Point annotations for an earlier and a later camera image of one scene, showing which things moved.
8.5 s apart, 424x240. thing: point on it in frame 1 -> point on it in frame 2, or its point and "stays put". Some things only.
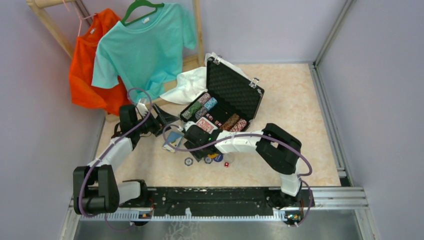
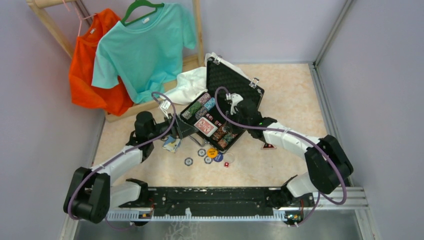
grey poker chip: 188,161 stays put
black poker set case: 232,102 stays put
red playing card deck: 206,125 stays put
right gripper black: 199,155 -> 238,113
